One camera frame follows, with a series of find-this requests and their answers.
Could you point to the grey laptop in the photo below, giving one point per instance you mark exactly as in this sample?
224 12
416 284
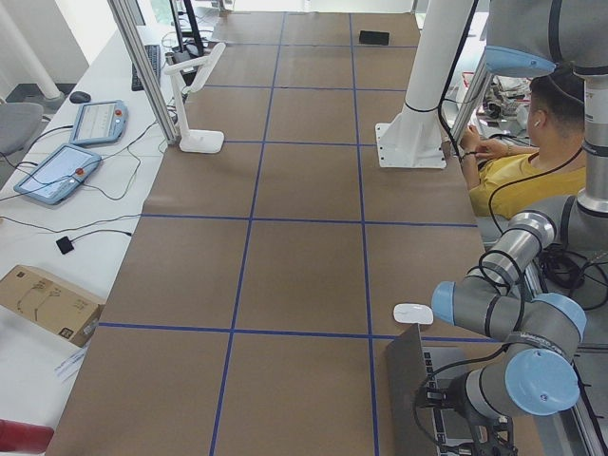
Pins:
409 362

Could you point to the black mouse pad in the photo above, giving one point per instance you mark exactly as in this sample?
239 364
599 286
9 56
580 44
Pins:
374 38

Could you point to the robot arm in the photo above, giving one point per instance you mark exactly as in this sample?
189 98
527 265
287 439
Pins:
532 371

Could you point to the white computer mouse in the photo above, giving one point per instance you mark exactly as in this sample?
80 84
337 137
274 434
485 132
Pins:
410 313

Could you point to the white desk lamp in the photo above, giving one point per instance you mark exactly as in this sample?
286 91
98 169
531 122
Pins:
195 140

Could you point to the black computer mouse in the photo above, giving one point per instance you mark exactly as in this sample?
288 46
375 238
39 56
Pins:
79 97

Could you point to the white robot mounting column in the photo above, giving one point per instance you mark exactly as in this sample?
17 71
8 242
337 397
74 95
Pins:
413 139

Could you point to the person in yellow shirt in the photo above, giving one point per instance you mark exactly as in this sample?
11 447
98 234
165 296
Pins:
502 179

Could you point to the blue teach pendant far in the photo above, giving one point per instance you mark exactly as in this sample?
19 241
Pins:
99 123

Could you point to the blue teach pendant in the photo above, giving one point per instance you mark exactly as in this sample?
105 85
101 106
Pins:
99 123
56 177

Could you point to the small black square device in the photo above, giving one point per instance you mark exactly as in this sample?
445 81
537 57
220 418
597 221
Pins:
65 245

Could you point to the blue teach pendant near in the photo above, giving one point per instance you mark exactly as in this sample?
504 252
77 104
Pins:
56 177

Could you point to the cardboard box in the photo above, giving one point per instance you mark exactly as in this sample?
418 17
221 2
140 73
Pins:
52 303

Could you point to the red cylinder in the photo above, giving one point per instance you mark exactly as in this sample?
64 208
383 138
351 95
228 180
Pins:
24 437

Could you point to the aluminium frame post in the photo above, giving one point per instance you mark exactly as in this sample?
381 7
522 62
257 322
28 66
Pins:
125 21

